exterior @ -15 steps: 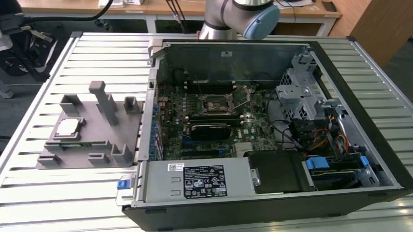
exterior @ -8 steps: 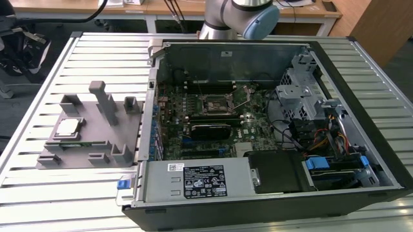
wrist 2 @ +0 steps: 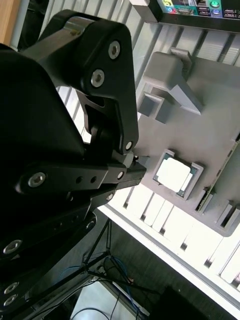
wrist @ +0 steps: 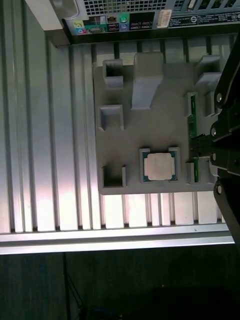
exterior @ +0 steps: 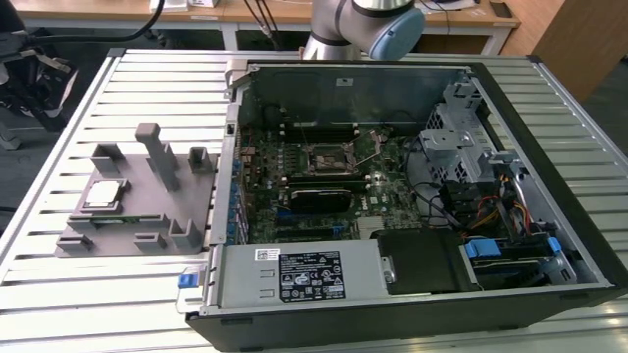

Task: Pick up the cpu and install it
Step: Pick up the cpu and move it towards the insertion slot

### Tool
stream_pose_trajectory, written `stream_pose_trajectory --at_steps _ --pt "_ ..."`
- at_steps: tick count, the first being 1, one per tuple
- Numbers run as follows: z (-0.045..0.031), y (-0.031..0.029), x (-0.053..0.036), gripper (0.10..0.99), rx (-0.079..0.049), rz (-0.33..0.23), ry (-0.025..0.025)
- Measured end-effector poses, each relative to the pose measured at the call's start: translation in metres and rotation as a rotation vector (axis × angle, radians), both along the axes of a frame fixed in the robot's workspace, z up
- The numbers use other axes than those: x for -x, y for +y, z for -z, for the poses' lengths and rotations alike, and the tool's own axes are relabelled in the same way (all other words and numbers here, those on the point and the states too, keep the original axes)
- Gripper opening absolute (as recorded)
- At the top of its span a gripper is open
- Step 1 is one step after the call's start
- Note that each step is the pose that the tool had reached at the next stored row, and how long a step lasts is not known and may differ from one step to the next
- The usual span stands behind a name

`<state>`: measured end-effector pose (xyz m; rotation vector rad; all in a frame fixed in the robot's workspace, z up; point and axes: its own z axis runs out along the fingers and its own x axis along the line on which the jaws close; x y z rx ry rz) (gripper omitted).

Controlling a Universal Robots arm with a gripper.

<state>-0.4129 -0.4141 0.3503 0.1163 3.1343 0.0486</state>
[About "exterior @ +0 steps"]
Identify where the blue disk carrier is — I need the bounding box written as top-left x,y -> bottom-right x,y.
463,236 -> 563,264

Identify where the wooden cabinet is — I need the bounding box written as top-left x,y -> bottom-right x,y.
499,0 -> 628,103

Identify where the metal drive cage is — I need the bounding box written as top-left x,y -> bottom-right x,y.
417,81 -> 500,185

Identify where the green RAM stick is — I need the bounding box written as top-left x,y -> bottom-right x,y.
89,215 -> 143,224

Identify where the black expansion slot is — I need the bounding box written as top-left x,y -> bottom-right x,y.
273,227 -> 332,240

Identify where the silver power supply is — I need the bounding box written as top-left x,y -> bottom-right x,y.
215,240 -> 392,309

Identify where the black hard disk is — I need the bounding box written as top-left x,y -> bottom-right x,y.
471,259 -> 548,290

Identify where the black graphics card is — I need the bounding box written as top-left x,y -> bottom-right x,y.
288,188 -> 353,215

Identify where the thick black cable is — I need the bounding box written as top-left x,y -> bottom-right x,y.
19,0 -> 167,44

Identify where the black plastic shroud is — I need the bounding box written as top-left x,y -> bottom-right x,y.
373,227 -> 481,296

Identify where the green motherboard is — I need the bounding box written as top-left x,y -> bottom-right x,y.
233,124 -> 431,246

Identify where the white furniture foot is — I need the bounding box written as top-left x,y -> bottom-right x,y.
0,116 -> 24,151

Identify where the black PC case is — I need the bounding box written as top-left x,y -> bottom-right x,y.
184,57 -> 628,352

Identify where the CPU socket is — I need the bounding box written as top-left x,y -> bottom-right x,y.
304,142 -> 359,177

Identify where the metal socket cover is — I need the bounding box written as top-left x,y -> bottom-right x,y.
344,126 -> 392,167

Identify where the yellow red wire bundle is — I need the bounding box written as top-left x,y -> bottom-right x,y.
460,174 -> 536,238

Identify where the silver chipset heatsink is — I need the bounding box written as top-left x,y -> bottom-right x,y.
356,215 -> 388,237

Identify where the grey parts rack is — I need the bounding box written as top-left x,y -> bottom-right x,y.
52,122 -> 221,259

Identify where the white cardboard box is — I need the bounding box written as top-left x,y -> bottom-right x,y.
148,0 -> 191,15

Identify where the silver CPU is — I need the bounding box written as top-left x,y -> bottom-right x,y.
84,180 -> 128,211

